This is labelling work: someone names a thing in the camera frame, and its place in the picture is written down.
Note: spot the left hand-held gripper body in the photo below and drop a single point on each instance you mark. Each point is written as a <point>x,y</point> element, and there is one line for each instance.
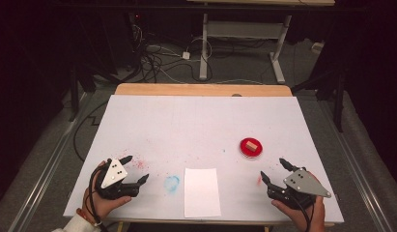
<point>114,174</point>

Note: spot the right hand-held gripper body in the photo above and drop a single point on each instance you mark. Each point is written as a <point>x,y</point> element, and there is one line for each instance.
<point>304,185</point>

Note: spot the red round dish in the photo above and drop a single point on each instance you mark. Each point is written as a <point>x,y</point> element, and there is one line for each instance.
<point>246,151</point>

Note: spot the small wooden block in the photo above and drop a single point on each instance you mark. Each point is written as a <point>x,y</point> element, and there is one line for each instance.
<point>251,146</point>

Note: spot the person's left hand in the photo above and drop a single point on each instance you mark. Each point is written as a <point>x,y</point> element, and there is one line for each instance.
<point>99,206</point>

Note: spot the person's right hand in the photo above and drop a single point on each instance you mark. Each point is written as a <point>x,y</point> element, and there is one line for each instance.
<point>307,220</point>

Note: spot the orange wristband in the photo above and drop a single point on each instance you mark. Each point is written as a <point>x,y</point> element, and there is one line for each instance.
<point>83,215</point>

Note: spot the white paper sheet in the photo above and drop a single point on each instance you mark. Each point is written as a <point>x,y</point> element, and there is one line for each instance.
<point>202,193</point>

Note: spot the white sleeve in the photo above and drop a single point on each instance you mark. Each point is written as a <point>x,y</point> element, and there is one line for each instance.
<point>73,225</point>

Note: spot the white board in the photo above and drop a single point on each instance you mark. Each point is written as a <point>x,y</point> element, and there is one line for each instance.
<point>192,129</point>

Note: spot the black metal stand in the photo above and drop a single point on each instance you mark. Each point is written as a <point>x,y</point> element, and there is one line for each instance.
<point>337,100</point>
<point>73,96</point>

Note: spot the wooden table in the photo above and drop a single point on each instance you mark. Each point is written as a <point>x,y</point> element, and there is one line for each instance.
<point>202,89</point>

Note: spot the white power adapter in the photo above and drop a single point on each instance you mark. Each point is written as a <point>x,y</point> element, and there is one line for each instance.
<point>185,55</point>

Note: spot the small white box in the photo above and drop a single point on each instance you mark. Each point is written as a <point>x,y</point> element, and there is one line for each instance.
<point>317,47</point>

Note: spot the metal floor rail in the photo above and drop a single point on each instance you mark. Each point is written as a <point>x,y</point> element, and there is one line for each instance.
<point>41,180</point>
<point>357,167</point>

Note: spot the white desk frame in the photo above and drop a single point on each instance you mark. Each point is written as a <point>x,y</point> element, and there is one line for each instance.
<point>244,29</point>

